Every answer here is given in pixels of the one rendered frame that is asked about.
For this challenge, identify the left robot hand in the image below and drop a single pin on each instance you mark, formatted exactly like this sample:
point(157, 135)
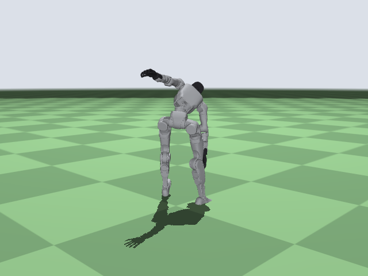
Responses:
point(151, 73)

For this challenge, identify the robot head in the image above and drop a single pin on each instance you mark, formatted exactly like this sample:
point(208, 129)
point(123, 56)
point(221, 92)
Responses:
point(198, 86)

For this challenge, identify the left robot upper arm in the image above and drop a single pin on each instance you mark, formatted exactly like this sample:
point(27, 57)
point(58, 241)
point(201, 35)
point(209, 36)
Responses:
point(178, 83)

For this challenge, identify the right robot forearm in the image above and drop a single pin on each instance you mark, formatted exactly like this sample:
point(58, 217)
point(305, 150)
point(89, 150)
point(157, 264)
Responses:
point(205, 139)

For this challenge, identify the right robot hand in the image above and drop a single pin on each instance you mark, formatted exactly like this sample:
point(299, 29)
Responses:
point(204, 157)

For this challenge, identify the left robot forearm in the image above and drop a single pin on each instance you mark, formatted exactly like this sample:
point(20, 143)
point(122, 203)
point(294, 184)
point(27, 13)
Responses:
point(166, 79)

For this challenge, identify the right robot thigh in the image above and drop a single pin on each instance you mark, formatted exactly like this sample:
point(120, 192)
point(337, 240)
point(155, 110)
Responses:
point(196, 141)

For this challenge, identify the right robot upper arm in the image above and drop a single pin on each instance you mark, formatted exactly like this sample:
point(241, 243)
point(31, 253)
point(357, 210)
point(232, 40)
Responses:
point(202, 109)

